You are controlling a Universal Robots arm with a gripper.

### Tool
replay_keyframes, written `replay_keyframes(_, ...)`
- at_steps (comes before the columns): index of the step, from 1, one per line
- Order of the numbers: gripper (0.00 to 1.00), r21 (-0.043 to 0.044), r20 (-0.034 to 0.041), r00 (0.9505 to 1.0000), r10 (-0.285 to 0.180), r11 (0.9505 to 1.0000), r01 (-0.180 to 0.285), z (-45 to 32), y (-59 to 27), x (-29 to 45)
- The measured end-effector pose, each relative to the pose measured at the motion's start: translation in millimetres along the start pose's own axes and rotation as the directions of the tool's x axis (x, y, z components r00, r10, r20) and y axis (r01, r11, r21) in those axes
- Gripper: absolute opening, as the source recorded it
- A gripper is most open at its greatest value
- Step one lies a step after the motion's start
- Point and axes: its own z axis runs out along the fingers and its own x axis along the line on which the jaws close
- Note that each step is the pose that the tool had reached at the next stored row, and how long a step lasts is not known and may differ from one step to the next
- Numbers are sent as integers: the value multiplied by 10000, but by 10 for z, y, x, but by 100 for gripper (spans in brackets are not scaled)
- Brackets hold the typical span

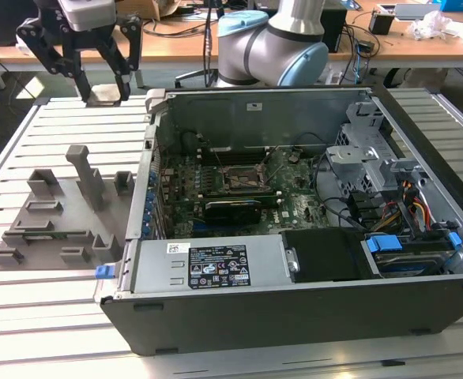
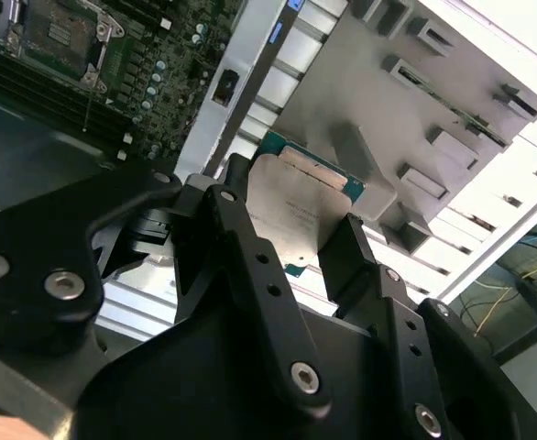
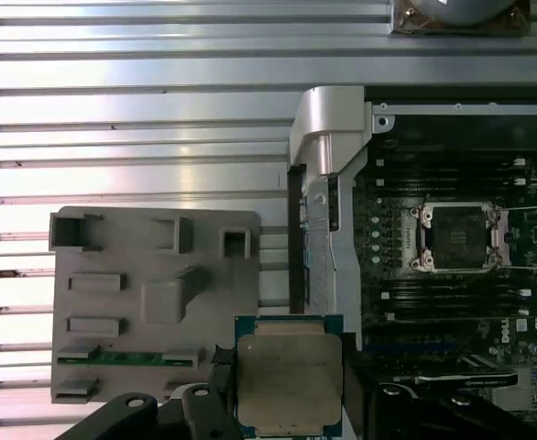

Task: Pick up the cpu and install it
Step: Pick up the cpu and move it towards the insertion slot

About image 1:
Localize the silver power supply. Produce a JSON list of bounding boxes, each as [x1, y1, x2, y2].
[[130, 235, 295, 295]]

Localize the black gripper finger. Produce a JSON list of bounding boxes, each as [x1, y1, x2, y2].
[[15, 15, 95, 106], [96, 13, 144, 103]]

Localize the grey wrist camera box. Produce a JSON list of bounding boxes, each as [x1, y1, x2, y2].
[[58, 0, 119, 33]]

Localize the metal drive cage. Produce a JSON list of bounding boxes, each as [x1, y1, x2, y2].
[[326, 100, 428, 194]]

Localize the black drive cables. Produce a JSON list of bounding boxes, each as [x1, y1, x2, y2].
[[314, 153, 378, 234]]

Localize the silver CPU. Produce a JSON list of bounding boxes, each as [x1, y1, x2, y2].
[[87, 84, 122, 108]]

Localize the coloured wire bundle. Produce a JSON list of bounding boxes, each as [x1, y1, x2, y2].
[[397, 179, 433, 234]]

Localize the clear plastic bag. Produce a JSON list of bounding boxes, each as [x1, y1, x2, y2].
[[405, 10, 463, 41]]

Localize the hard disk blue carrier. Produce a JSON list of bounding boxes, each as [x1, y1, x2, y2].
[[360, 232, 463, 278]]

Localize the black office chair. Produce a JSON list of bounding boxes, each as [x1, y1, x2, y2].
[[383, 67, 414, 88]]

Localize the crumpled white paper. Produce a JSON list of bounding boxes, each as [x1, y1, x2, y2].
[[16, 39, 39, 57]]

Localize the black plastic shroud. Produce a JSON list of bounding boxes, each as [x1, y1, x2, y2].
[[281, 227, 371, 284]]

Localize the green RAM stick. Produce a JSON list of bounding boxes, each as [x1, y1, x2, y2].
[[22, 231, 88, 241]]

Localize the small black box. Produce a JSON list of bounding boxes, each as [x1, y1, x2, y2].
[[368, 10, 395, 36]]

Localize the black graphics card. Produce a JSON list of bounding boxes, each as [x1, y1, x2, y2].
[[202, 197, 264, 227]]

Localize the tall black box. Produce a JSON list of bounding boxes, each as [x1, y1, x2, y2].
[[320, 7, 348, 54]]

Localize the large black box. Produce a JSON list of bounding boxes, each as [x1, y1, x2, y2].
[[0, 0, 39, 47]]

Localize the grey parts rack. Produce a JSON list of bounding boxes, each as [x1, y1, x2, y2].
[[0, 144, 136, 272]]

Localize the CPU socket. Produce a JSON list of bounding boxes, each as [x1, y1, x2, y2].
[[221, 163, 268, 193]]

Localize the cardboard box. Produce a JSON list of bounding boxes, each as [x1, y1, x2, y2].
[[142, 0, 185, 21]]

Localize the green motherboard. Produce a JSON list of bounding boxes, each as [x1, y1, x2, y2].
[[156, 148, 331, 240]]

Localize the wooden desk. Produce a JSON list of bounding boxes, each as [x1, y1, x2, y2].
[[0, 15, 232, 98], [326, 0, 463, 86]]

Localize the black PC case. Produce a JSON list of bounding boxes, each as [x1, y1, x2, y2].
[[92, 84, 463, 356]]

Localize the black rating label sticker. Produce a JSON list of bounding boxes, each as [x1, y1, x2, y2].
[[186, 244, 253, 289]]

